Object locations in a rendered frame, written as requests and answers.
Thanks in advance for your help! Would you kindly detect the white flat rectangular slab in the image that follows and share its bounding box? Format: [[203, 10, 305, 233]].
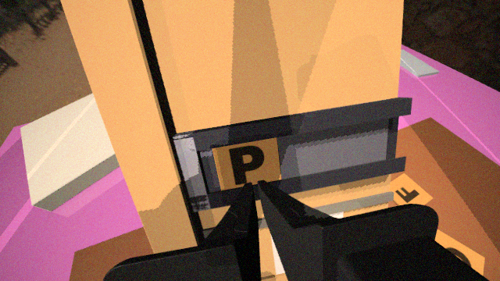
[[400, 49, 440, 77]]

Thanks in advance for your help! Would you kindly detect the tan tile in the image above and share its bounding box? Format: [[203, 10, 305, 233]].
[[212, 137, 282, 190], [435, 229, 485, 275], [389, 173, 432, 206]]

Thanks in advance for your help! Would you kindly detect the white paper ticket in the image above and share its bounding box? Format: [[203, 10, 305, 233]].
[[271, 212, 343, 275]]

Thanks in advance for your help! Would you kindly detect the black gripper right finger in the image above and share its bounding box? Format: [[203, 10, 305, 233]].
[[258, 180, 439, 281]]

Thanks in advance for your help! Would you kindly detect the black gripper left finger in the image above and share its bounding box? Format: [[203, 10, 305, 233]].
[[103, 183, 262, 281]]

